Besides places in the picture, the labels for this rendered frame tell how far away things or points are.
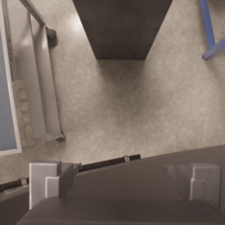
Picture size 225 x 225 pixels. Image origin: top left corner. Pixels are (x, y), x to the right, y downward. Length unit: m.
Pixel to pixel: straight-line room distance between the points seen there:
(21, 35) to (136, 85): 0.58
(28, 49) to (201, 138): 0.89
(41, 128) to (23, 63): 0.26
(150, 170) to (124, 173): 0.06
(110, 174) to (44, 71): 0.81
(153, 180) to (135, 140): 0.78
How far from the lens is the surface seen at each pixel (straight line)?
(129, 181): 0.66
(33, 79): 1.20
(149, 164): 0.67
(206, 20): 1.44
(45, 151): 1.50
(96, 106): 1.45
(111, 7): 0.79
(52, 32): 1.45
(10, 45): 0.85
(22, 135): 0.79
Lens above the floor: 1.44
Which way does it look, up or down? 89 degrees down
